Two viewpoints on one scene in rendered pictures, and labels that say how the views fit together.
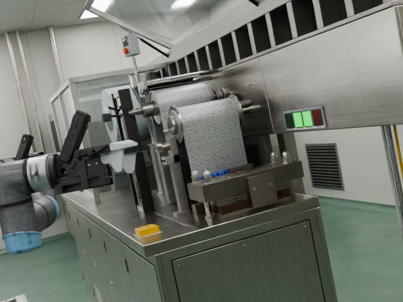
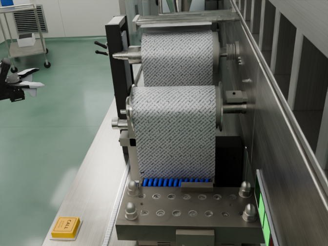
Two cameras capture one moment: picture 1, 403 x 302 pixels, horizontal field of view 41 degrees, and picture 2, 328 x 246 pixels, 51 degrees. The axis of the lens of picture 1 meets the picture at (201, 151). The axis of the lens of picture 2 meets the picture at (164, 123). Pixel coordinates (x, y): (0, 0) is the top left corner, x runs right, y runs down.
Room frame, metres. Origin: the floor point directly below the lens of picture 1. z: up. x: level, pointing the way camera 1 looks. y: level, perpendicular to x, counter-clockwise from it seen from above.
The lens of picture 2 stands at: (1.28, -0.42, 1.71)
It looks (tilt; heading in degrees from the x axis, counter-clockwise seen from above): 29 degrees down; 27
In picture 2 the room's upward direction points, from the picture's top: 4 degrees counter-clockwise
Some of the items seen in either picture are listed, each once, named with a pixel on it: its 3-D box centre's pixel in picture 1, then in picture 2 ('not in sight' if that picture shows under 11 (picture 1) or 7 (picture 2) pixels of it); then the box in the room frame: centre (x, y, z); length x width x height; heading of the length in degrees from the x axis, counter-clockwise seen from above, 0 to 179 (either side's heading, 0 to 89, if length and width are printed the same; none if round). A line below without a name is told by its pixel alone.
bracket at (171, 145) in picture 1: (173, 176); (131, 155); (2.10, 0.13, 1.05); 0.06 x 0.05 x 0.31; 110
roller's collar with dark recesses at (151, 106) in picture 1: (149, 109); (137, 54); (2.31, 0.18, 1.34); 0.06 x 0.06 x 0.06; 20
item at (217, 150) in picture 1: (216, 153); (175, 156); (2.07, -0.06, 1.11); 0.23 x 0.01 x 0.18; 110
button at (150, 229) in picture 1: (147, 230); (66, 227); (1.85, 0.24, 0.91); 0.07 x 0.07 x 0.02; 20
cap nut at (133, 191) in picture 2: (195, 176); (133, 186); (1.96, 0.04, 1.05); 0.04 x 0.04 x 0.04
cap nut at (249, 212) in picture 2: (286, 157); (250, 211); (1.98, -0.30, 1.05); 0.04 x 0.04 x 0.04
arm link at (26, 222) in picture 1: (22, 224); not in sight; (1.16, 0.41, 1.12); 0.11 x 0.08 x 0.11; 178
